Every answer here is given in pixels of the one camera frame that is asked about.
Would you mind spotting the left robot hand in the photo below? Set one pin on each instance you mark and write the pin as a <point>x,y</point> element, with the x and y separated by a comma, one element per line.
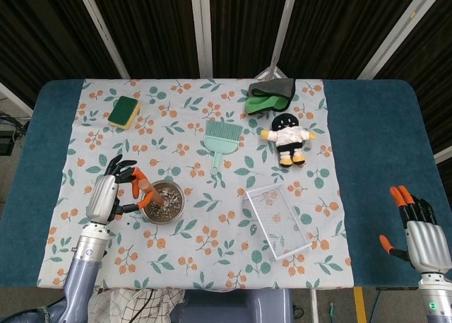
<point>102,199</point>

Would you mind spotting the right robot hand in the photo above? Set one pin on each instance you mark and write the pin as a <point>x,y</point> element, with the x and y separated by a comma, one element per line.
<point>427,241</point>

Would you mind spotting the tan object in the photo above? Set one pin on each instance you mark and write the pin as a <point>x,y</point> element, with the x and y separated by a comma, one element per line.
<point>153,195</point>

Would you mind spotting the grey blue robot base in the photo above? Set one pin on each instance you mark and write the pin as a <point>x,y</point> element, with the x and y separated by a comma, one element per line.
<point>229,307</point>

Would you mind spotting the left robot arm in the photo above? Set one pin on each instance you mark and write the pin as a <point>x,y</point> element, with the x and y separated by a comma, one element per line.
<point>83,266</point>

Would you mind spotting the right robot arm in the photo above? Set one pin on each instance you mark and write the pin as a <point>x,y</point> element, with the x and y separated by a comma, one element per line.
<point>436,298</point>

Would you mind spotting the stainless steel bowl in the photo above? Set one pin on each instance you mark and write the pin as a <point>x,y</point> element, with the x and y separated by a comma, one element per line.
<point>181,210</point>

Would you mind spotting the mint green hand brush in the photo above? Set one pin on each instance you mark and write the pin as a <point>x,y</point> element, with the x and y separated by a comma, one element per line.
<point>222,134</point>

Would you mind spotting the yellow green sponge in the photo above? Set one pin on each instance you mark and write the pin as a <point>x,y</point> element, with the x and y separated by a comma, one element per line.
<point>123,111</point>

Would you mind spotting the checkered white cloth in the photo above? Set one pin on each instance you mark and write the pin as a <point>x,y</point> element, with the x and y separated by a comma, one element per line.
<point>123,305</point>

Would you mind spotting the black box device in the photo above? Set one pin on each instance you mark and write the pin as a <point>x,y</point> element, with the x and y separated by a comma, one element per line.
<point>6,142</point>

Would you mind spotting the blue table cover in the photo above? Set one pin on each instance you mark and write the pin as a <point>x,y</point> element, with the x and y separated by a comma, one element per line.
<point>370,142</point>

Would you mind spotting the floral orange fruit tablecloth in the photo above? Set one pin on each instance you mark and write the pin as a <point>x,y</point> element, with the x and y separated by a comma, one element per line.
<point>219,252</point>

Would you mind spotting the white table leg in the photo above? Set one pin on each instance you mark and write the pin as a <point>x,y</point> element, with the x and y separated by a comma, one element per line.
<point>314,307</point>

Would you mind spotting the white mesh rack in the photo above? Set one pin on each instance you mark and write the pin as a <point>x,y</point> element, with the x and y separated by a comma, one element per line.
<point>279,220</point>

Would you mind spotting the black white plush doll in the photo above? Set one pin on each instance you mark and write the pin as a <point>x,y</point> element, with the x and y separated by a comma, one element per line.
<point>287,135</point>

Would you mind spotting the green grey folded cloth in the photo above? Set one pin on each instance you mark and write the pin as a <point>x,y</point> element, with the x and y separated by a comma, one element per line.
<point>272,89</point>

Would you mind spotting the white double frame post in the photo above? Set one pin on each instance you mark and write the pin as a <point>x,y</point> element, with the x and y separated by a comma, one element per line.
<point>202,29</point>

